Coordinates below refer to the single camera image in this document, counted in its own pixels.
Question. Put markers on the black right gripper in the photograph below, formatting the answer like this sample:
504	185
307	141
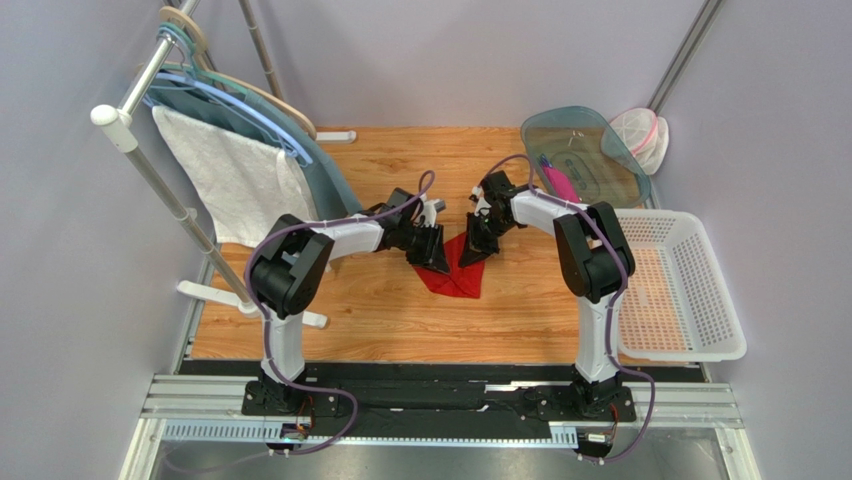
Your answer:
482	230

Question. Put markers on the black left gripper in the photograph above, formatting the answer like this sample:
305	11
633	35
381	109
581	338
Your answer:
433	254

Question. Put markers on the red paper napkin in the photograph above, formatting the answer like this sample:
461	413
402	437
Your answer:
461	282

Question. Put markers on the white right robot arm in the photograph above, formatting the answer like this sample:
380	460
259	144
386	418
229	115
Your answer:
594	257

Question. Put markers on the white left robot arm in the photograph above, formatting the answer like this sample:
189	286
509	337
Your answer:
284	273

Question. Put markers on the pink item in tray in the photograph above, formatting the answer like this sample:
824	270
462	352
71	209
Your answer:
560	184

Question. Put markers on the translucent teal plastic tray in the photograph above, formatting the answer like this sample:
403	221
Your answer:
580	143

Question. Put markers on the white terry towel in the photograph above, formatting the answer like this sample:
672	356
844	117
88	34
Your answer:
245	185

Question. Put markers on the white mesh laundry bag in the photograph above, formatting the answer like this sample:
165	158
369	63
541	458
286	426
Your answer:
645	134

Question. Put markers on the white perforated plastic basket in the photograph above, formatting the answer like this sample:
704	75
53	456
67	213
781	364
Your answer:
677	307

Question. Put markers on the teal blue hanging garment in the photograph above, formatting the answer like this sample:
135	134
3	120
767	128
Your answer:
334	198

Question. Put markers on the wooden clothes hanger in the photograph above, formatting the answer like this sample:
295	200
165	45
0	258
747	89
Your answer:
225	38

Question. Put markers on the light blue plastic hanger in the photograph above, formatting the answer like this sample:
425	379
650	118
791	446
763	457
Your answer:
184	87

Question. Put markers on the white clothes rack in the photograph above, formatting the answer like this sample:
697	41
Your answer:
115	123

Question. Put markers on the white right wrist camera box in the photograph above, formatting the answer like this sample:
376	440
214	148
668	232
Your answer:
477	194

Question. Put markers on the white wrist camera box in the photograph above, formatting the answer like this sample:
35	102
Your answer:
477	194
428	216

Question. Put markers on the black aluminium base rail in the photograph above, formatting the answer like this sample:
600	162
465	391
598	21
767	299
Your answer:
429	405

